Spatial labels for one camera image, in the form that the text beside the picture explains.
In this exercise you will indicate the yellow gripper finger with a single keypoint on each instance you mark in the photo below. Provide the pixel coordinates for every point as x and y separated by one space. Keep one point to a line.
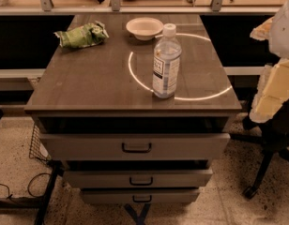
261 32

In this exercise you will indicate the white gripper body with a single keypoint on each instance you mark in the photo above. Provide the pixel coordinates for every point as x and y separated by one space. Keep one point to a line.
284 32

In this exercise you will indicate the clear plastic water bottle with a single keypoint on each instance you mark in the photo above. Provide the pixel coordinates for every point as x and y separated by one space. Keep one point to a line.
166 62

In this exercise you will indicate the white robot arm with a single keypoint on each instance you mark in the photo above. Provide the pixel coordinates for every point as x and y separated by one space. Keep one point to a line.
278 42

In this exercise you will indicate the white paper bowl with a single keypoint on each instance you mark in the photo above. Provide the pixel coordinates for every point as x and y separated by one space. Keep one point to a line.
144 28

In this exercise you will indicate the black office chair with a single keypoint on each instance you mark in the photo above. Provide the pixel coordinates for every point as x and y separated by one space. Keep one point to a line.
274 139

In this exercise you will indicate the middle grey drawer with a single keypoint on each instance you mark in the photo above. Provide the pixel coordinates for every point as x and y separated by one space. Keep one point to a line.
139 179

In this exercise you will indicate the grey drawer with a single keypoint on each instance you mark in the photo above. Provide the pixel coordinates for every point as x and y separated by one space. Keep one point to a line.
139 179
158 195
134 146

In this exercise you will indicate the green snack bag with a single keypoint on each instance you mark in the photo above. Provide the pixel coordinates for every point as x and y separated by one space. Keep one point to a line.
87 35

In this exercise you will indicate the grey drawer cabinet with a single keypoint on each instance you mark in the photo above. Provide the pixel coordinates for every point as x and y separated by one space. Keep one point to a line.
107 89

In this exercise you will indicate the bottom grey drawer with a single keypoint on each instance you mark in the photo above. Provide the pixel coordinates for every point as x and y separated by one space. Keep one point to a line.
158 195

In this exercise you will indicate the top grey drawer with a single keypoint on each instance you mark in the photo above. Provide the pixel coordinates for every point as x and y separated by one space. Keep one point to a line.
134 146

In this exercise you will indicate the black metal table leg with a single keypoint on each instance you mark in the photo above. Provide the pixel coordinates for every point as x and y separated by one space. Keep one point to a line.
40 203

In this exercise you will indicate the grey shelf rail frame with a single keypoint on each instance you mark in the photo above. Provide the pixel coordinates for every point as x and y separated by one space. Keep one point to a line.
69 7

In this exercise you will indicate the black wire mesh basket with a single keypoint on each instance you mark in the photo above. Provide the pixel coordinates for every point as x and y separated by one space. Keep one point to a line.
37 150

